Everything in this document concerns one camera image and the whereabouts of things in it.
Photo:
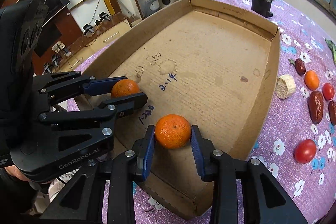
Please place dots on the wooden TV cabinet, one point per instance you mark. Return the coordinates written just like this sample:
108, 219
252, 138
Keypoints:
68, 56

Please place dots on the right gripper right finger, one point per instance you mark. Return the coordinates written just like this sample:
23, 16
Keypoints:
214, 165

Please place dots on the large red jujube date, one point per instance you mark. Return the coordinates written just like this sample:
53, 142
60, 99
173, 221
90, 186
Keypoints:
315, 105

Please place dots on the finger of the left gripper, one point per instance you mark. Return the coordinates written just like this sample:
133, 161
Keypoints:
70, 86
105, 111

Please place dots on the small red cherry tomato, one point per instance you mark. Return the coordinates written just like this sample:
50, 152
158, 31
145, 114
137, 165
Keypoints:
328, 91

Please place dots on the brown cardboard tray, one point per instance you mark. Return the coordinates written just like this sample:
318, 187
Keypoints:
212, 63

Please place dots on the black motor with brown roller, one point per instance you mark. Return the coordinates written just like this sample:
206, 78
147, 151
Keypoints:
262, 7

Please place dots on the small dark red date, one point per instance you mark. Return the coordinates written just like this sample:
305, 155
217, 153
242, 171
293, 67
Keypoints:
299, 66

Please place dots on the small orange tangerine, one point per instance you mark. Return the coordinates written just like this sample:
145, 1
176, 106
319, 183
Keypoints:
311, 80

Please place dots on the large red tomato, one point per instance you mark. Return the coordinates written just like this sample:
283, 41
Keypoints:
305, 151

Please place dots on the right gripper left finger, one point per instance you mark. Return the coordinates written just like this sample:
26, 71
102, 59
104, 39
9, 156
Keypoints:
130, 166

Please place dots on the person's left hand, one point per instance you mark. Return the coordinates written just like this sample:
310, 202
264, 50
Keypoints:
15, 172

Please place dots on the red jujube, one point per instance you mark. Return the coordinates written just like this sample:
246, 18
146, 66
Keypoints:
332, 112

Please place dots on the white corn cob piece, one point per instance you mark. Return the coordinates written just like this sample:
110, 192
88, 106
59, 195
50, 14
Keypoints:
285, 86

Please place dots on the purple floral tablecloth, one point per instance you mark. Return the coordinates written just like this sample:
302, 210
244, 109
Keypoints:
312, 185

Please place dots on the green leafy vegetable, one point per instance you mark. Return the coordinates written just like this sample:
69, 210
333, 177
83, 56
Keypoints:
332, 47

